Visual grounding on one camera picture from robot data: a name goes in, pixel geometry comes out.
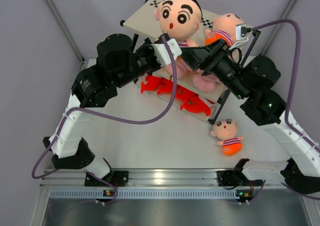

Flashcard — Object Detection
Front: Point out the pink striped frog plush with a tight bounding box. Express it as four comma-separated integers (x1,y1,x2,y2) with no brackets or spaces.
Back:
164,56,192,79
192,73,222,93

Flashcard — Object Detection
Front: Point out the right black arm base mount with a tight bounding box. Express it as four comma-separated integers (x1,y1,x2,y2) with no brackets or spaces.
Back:
216,170,263,187

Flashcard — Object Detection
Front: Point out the red whale plush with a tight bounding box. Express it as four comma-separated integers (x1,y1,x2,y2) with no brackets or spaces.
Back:
170,86,197,102
156,78,178,96
140,75,163,94
180,96,217,117

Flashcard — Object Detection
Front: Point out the grey slotted cable duct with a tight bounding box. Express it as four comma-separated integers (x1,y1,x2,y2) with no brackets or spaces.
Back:
50,188,251,200

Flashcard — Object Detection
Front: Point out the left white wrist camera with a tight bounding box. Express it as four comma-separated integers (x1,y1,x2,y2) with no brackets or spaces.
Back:
151,39,182,68

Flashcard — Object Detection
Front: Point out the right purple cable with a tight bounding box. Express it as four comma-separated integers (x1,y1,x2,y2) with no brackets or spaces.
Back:
241,18,320,204

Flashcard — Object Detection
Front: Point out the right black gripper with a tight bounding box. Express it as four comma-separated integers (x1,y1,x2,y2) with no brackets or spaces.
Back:
178,39,251,101

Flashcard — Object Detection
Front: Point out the beige three-tier shelf black frame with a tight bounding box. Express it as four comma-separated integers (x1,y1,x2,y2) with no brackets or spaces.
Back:
119,0,262,126

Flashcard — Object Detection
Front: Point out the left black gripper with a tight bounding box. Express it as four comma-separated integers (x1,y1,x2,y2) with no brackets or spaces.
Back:
112,37,160,89

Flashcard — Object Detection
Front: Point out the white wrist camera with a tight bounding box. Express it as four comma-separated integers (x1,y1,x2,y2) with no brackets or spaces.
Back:
151,39,182,68
229,23,251,50

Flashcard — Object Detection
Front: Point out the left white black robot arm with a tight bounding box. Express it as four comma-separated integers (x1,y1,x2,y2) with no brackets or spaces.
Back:
43,34,160,186

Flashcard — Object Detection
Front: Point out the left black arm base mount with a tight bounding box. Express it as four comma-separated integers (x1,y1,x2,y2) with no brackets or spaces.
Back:
84,170,129,187

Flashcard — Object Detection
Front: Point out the aluminium rail base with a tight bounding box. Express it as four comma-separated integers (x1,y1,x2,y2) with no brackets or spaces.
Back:
39,167,291,187

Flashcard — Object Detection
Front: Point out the boy doll face up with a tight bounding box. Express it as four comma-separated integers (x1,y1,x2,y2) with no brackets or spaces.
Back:
204,13,245,47

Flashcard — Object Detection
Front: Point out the red whale plush leftmost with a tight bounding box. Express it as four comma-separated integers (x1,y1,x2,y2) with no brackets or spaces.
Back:
140,75,163,94

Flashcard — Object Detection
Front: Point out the red whale plush rightmost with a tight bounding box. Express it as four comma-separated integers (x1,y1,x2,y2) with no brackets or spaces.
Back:
180,96,217,117

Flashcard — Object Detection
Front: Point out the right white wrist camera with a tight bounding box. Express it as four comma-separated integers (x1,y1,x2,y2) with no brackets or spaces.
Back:
229,23,251,50

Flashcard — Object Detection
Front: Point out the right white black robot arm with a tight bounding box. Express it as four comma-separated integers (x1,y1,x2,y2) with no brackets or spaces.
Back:
181,39,320,195

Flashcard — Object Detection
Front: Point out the boy doll black hair back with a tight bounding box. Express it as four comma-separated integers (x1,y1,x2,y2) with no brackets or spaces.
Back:
154,0,203,47

